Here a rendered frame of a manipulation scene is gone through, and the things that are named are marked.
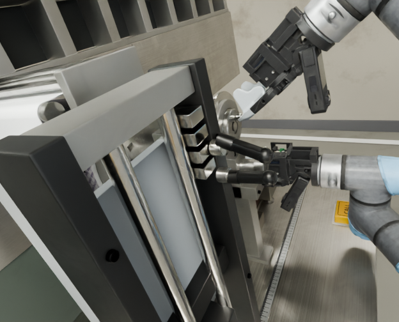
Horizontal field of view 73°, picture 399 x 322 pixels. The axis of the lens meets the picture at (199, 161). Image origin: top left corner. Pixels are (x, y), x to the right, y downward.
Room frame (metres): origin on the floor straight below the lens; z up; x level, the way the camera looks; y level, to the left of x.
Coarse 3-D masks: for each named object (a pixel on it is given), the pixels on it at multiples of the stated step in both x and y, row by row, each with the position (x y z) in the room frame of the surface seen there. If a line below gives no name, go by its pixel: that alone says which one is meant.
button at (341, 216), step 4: (336, 204) 0.56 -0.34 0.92; (340, 204) 0.55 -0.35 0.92; (344, 204) 0.55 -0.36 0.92; (348, 204) 0.54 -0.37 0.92; (336, 208) 0.54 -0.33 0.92; (340, 208) 0.54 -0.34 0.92; (344, 208) 0.53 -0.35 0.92; (336, 212) 0.53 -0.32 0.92; (340, 212) 0.53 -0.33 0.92; (344, 212) 0.52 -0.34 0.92; (336, 216) 0.52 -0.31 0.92; (340, 216) 0.51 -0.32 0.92; (344, 216) 0.51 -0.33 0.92; (336, 220) 0.51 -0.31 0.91; (340, 220) 0.51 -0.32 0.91; (344, 220) 0.50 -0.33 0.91
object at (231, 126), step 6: (228, 114) 0.51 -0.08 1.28; (234, 114) 0.53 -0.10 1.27; (228, 120) 0.50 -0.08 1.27; (234, 120) 0.53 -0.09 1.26; (228, 126) 0.50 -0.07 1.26; (234, 126) 0.52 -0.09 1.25; (240, 126) 0.54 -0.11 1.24; (228, 132) 0.49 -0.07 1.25; (234, 132) 0.52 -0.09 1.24; (240, 132) 0.54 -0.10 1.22
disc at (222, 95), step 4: (220, 92) 0.54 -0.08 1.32; (224, 92) 0.55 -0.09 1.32; (216, 96) 0.52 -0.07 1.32; (220, 96) 0.53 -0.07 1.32; (224, 96) 0.55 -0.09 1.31; (228, 96) 0.56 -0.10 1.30; (232, 96) 0.58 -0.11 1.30; (216, 100) 0.52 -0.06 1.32; (220, 100) 0.53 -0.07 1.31; (216, 104) 0.51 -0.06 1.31; (236, 104) 0.59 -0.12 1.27; (216, 108) 0.51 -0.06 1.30
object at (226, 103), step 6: (222, 102) 0.52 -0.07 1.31; (228, 102) 0.54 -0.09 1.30; (234, 102) 0.56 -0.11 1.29; (222, 108) 0.51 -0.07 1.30; (228, 108) 0.55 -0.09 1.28; (234, 108) 0.56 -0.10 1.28; (222, 114) 0.51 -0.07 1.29; (222, 120) 0.50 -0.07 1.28; (222, 126) 0.50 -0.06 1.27; (222, 132) 0.49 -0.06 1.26
